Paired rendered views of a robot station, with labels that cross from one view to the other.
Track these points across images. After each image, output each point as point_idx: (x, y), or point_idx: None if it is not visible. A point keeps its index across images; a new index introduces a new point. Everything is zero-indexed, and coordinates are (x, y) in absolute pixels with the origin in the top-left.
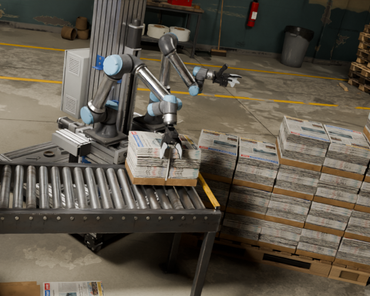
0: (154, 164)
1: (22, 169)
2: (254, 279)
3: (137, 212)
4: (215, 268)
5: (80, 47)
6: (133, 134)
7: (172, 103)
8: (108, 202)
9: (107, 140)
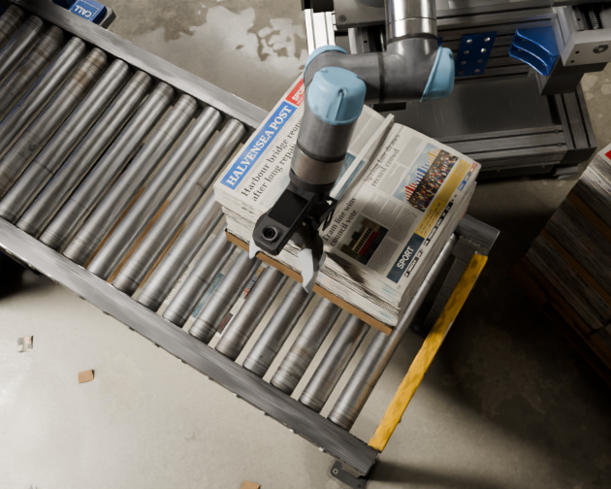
0: None
1: (75, 53)
2: (593, 470)
3: (157, 339)
4: (531, 385)
5: None
6: (286, 102)
7: (320, 121)
8: (132, 267)
9: (350, 16)
